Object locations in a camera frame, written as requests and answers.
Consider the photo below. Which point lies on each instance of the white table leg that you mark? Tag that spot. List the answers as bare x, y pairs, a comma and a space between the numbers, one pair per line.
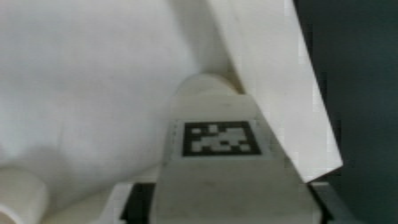
229, 182

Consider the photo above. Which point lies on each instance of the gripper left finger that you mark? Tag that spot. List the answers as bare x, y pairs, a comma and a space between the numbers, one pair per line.
137, 206

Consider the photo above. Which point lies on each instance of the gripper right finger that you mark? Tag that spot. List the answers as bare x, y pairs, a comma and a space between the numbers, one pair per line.
334, 209

